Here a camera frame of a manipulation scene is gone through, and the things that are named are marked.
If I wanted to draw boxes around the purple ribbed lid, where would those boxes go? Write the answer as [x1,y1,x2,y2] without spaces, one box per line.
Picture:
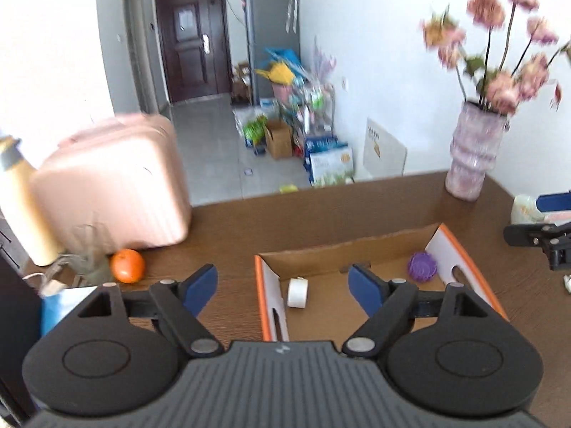
[408,252,438,282]

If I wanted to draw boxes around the small brown cardboard box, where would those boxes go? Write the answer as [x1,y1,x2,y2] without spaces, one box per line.
[263,120,294,160]

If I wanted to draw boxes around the grey interior door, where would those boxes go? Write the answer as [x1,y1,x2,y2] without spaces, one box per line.
[122,0,151,115]

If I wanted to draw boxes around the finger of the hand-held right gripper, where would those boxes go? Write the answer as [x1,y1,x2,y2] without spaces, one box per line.
[504,220,571,272]
[536,192,571,213]

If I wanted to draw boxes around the pink suitcase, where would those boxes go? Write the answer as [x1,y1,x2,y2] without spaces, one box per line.
[31,113,193,253]

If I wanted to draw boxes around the green snack packet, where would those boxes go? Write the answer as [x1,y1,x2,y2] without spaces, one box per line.
[244,116,269,140]

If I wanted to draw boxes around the cream thermos bottle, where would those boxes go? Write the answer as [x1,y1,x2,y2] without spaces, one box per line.
[0,136,60,266]

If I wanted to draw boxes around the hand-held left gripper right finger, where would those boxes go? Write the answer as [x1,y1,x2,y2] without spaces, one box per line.
[341,264,491,360]

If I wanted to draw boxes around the orange fruit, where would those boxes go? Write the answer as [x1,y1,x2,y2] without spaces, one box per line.
[111,249,146,284]

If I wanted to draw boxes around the red cardboard box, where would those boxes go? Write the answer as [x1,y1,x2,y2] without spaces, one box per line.
[254,222,510,343]

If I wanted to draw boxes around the dried pink flowers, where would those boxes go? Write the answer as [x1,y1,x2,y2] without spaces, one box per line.
[419,0,571,117]

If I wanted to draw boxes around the blue and white carton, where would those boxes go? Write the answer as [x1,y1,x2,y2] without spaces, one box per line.
[304,136,356,187]

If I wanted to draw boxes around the white tape roll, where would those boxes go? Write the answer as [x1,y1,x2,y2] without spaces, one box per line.
[287,277,310,309]

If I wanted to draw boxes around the blue tissue pack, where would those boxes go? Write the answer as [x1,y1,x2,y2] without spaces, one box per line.
[40,286,97,338]

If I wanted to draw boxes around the grey refrigerator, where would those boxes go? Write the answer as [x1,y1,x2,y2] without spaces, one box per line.
[242,0,302,106]

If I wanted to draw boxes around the pink ribbed vase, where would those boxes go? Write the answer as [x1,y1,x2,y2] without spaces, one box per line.
[445,100,510,202]

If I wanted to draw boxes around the yellow bag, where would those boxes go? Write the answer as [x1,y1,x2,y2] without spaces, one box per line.
[255,63,295,85]

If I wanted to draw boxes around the dark brown door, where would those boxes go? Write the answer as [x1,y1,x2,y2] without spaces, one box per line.
[154,0,233,104]

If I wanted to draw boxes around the clear drinking glass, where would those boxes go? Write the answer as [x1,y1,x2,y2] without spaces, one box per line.
[57,224,115,287]

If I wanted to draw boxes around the white plastic bottle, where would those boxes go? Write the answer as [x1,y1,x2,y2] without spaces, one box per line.
[511,194,571,226]

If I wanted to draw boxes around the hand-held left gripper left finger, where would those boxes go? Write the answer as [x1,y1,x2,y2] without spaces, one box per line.
[78,264,224,360]

